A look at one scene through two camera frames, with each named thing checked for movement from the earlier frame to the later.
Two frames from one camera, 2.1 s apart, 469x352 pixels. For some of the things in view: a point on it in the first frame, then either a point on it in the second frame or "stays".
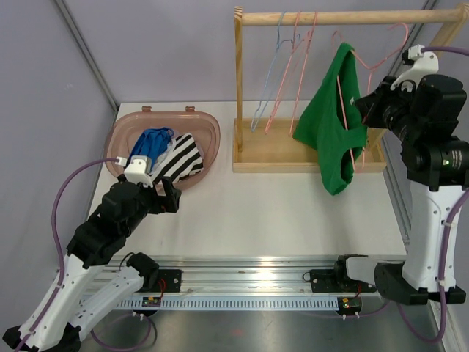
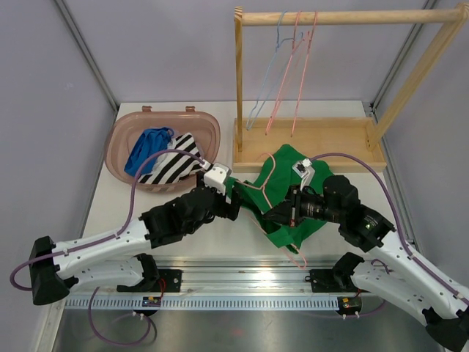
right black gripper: x=371 y=105 to x=289 y=212
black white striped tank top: x=182 y=159 stays
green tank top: x=329 y=122 to x=272 y=177
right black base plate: x=337 y=281 stays
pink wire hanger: x=337 y=38 to x=302 y=265
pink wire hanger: x=301 y=86 stays
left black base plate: x=172 y=280 stays
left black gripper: x=168 y=202 to x=231 y=208
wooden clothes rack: x=267 y=146 stays
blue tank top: x=152 y=143 stays
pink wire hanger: x=284 y=76 stays
